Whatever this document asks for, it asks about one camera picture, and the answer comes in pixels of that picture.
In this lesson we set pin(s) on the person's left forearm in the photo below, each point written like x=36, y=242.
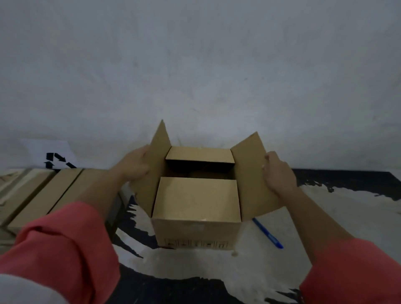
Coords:
x=101, y=191

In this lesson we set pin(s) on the flat brown cardboard box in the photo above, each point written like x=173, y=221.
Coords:
x=78, y=184
x=47, y=197
x=22, y=195

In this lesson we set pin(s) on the white sheet with black arrows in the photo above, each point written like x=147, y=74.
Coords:
x=40, y=150

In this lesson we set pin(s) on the brown cardboard box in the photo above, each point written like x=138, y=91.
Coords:
x=22, y=195
x=195, y=200
x=78, y=184
x=47, y=197

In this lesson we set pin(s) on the person's right forearm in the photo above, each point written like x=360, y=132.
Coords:
x=313, y=219

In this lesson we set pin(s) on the pink sleeve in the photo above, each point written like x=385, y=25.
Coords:
x=354, y=272
x=65, y=247

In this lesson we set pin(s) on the person's right hand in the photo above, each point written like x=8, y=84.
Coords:
x=282, y=177

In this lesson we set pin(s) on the person's left hand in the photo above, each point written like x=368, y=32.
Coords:
x=133, y=167

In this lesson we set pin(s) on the white shirt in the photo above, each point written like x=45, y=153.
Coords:
x=25, y=289

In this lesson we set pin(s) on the person's right thumb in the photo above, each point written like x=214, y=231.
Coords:
x=273, y=156

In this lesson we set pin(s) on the blue pen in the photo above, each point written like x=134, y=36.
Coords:
x=268, y=233

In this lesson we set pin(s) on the person's left fingers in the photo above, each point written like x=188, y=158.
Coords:
x=143, y=163

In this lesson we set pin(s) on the black and white patterned cloth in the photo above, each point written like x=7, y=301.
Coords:
x=329, y=206

